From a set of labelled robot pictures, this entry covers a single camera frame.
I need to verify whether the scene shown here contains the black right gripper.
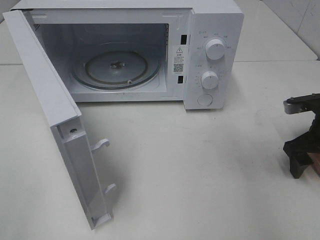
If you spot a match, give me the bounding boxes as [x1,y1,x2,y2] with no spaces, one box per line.
[283,110,320,179]

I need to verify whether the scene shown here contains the white round door button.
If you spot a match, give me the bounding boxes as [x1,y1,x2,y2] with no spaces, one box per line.
[197,94,213,107]

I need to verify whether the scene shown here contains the white microwave oven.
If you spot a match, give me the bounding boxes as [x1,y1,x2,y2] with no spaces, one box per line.
[3,0,244,229]

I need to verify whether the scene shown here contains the pink round plate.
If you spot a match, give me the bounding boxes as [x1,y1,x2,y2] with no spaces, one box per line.
[308,152,320,174]

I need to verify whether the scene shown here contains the white lower microwave knob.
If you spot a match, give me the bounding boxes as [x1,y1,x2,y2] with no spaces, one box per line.
[200,71,219,90]

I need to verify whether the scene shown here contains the white microwave knob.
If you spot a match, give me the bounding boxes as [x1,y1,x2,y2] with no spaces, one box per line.
[205,37,226,60]
[200,71,219,90]

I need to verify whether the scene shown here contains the white upper microwave knob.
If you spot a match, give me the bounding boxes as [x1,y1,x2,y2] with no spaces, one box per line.
[205,37,226,60]

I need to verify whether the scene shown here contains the glass microwave turntable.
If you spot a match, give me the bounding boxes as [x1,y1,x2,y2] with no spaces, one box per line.
[70,42,165,90]

